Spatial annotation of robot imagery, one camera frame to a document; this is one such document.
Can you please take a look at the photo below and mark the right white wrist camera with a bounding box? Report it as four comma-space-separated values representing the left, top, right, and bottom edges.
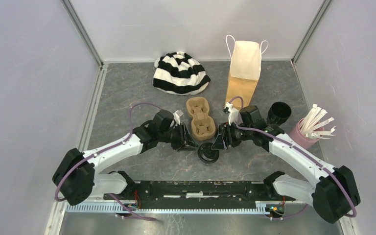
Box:
223, 102, 239, 125

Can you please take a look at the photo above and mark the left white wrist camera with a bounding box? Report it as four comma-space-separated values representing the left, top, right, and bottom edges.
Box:
173, 110, 184, 125

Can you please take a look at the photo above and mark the white wrapped straws bundle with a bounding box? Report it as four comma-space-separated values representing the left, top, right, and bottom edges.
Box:
298, 104, 336, 140

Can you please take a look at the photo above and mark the left aluminium frame post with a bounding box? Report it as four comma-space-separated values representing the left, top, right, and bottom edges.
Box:
61, 0, 104, 67

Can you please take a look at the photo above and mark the black white striped cloth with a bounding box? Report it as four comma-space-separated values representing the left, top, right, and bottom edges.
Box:
152, 51, 211, 95

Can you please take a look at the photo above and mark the pink straw holder cup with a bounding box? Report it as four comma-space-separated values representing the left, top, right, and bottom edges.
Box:
288, 118, 320, 150

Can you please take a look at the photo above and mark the purple cable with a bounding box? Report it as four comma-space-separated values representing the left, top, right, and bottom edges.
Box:
227, 95, 358, 218
54, 102, 163, 202

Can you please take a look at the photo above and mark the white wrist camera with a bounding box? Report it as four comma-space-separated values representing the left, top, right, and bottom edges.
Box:
173, 110, 184, 125
223, 102, 239, 125

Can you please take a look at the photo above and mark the aluminium frame post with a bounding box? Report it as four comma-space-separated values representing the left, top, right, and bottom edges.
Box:
61, 0, 104, 67
291, 0, 333, 66

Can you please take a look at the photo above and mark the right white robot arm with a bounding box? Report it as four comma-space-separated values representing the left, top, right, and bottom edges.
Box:
211, 102, 361, 224

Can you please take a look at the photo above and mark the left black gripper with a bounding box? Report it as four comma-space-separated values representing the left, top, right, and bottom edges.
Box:
158, 122, 199, 152

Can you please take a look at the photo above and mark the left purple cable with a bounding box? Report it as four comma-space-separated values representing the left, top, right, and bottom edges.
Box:
54, 102, 163, 202

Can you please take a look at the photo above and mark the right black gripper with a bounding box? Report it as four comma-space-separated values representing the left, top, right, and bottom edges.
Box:
211, 120, 253, 150

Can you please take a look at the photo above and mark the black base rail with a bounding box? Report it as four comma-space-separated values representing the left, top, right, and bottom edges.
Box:
116, 181, 294, 210

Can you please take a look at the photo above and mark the brown paper bag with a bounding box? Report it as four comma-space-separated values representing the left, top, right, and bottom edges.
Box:
225, 34, 269, 109

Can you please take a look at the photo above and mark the right aluminium frame post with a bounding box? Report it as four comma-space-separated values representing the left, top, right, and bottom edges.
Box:
291, 0, 333, 66

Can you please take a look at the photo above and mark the brown cardboard cup carrier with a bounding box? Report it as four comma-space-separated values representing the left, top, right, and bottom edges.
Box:
186, 96, 216, 141

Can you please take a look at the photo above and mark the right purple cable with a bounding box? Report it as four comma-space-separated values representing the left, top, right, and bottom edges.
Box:
227, 95, 358, 218

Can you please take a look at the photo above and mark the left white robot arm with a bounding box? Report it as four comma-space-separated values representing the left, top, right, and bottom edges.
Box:
52, 110, 199, 206

